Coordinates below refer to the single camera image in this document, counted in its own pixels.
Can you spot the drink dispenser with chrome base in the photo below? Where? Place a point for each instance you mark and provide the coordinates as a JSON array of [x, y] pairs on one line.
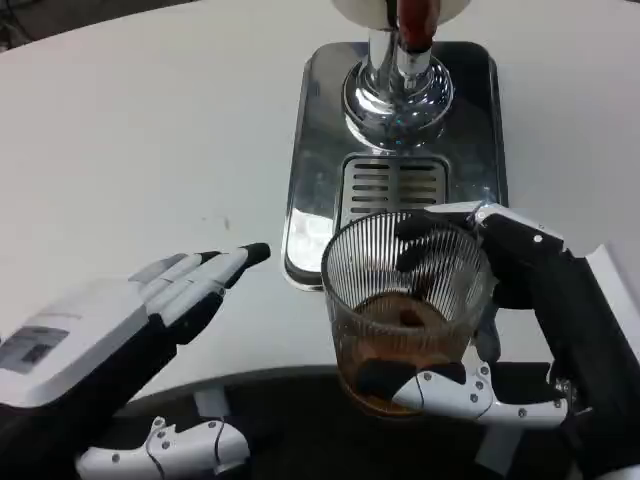
[[380, 90]]

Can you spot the red tap lever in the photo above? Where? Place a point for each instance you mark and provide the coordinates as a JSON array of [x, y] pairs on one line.
[[417, 25]]

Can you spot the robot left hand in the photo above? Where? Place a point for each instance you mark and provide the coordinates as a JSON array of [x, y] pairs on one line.
[[80, 340]]

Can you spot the clear ribbed glass cup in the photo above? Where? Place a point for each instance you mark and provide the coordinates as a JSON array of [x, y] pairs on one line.
[[360, 320]]

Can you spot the slotted steel drip grid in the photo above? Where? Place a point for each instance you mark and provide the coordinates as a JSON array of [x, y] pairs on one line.
[[390, 185]]

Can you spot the steel drip tray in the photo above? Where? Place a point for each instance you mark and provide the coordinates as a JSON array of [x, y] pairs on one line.
[[315, 150]]

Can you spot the white table support bracket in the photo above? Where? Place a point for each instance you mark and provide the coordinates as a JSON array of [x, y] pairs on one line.
[[487, 452], [210, 402]]

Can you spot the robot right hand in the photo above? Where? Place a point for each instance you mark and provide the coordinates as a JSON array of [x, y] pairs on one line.
[[575, 325]]

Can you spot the robot right silver forearm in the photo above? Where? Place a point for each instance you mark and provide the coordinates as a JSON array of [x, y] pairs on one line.
[[625, 474]]

